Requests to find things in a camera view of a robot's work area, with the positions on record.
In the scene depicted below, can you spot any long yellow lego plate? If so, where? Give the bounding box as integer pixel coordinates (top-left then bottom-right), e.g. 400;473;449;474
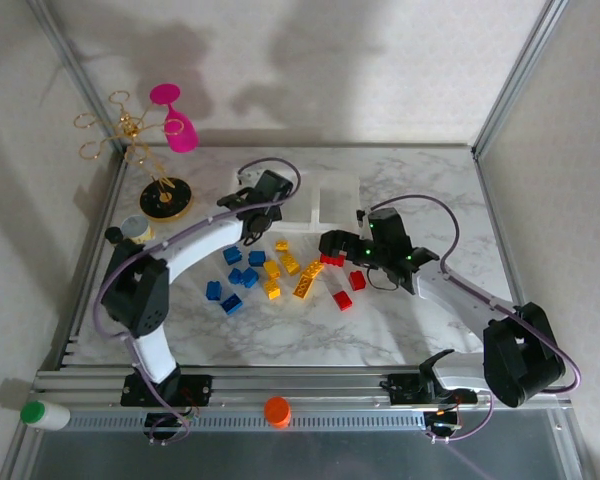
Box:
292;274;317;300

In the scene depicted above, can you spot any pink wine glass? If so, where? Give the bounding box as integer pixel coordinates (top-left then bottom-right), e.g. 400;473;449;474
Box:
148;83;200;154

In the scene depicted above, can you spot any small jar grey lid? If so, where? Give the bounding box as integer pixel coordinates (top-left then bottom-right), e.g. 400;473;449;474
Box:
119;214;156;246

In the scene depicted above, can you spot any orange cylinder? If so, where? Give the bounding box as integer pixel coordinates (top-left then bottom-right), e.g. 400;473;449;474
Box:
263;396;292;430

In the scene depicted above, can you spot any white bottle green cap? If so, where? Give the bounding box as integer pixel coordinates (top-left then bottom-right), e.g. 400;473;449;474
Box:
19;399;72;431

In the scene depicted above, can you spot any gold wire glass holder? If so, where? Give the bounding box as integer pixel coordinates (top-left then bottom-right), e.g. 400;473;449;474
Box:
73;89;195;224

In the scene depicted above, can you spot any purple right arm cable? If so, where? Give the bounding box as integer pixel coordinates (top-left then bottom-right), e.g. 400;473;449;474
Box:
374;194;582;445

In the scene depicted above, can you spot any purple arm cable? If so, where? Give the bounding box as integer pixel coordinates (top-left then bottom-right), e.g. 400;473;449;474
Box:
374;194;582;445
94;157;302;447

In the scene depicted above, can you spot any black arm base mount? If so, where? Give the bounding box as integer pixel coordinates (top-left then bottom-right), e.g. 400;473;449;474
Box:
121;373;214;407
379;372;480;407

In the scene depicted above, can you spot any aluminium frame rail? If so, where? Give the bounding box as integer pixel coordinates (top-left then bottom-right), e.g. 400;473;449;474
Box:
32;367;567;414

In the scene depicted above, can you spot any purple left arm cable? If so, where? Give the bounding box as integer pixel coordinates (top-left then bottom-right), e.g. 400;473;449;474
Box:
94;157;302;447

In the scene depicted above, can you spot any slotted grey cable duct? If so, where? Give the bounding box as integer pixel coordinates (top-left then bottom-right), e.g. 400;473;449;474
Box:
64;410;429;432

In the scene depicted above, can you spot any aluminium frame post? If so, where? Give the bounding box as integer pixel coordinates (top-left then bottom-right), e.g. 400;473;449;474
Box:
471;0;572;157
27;0;130;154

